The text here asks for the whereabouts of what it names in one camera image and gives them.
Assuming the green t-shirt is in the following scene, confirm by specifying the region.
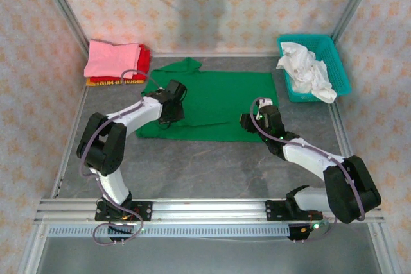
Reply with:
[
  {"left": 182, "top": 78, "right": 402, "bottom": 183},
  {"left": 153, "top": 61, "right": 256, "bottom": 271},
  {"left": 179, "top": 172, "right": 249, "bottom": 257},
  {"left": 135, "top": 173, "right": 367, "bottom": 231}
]
[{"left": 135, "top": 57, "right": 279, "bottom": 143}]

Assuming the stack of folded clothes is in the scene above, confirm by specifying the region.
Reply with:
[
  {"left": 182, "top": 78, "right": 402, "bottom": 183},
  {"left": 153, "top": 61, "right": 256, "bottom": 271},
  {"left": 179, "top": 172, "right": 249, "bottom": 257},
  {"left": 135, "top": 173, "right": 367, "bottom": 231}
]
[{"left": 88, "top": 44, "right": 152, "bottom": 84}]

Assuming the white crumpled t-shirt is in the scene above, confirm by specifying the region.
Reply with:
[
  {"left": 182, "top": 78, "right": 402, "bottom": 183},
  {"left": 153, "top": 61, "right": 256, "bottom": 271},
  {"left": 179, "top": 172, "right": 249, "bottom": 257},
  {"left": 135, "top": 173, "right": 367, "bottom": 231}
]
[
  {"left": 290, "top": 60, "right": 338, "bottom": 104},
  {"left": 275, "top": 42, "right": 317, "bottom": 79}
]

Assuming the folded yellow printed t-shirt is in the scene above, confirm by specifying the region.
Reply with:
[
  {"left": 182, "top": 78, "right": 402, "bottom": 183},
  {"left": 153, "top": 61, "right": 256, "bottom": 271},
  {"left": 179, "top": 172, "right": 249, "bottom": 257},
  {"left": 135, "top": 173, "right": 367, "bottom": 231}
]
[{"left": 85, "top": 77, "right": 145, "bottom": 87}]

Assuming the folded pink t-shirt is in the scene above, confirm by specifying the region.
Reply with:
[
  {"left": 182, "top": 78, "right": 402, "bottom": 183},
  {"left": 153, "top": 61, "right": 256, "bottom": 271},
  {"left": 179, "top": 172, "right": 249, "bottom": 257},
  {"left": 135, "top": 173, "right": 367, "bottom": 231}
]
[{"left": 83, "top": 39, "right": 142, "bottom": 80}]

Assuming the teal plastic laundry basket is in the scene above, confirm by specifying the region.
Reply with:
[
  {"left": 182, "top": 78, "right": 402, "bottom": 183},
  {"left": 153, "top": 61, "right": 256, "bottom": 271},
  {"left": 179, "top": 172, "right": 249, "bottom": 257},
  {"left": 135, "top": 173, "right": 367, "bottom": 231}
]
[{"left": 277, "top": 33, "right": 353, "bottom": 103}]

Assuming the base controller board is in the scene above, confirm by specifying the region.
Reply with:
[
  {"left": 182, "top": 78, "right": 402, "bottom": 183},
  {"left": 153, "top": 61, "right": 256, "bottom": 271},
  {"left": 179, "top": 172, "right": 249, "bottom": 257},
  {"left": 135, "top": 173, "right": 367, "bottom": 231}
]
[
  {"left": 107, "top": 214, "right": 144, "bottom": 236},
  {"left": 288, "top": 219, "right": 329, "bottom": 243}
]

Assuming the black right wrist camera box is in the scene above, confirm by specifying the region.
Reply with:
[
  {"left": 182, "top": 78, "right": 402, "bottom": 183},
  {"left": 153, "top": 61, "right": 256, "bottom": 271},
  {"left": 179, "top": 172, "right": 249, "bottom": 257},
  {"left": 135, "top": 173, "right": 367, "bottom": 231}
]
[{"left": 256, "top": 97, "right": 281, "bottom": 121}]

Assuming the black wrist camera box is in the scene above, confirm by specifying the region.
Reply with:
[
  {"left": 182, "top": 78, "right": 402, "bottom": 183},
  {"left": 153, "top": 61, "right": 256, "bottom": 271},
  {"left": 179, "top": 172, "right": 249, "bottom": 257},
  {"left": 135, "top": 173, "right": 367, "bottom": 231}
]
[
  {"left": 166, "top": 80, "right": 188, "bottom": 101},
  {"left": 256, "top": 97, "right": 281, "bottom": 121}
]

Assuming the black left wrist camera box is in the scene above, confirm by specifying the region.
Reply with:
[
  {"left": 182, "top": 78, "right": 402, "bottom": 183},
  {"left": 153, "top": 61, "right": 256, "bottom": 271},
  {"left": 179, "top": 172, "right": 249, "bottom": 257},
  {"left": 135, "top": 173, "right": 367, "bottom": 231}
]
[{"left": 166, "top": 80, "right": 188, "bottom": 101}]

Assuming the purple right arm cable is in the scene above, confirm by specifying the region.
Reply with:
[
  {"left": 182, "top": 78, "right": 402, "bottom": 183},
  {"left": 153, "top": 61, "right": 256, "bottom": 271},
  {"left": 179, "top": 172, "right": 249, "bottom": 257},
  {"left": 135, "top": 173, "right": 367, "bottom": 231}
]
[{"left": 249, "top": 96, "right": 367, "bottom": 243}]

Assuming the aluminium mounting rail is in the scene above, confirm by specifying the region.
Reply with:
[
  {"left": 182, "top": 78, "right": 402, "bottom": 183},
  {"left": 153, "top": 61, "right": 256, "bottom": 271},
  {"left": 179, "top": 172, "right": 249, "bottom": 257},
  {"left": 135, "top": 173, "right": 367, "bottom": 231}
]
[{"left": 34, "top": 198, "right": 385, "bottom": 225}]

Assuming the grey slotted cable duct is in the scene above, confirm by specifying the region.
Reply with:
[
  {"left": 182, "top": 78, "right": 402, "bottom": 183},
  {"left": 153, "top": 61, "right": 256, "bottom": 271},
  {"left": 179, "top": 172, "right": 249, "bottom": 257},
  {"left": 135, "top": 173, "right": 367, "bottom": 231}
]
[{"left": 48, "top": 225, "right": 290, "bottom": 238}]

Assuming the aluminium frame post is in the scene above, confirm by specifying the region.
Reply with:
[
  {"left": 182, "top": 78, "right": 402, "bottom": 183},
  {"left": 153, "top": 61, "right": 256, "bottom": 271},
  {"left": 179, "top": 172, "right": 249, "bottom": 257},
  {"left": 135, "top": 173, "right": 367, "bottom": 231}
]
[
  {"left": 34, "top": 0, "right": 91, "bottom": 58},
  {"left": 330, "top": 0, "right": 382, "bottom": 44}
]

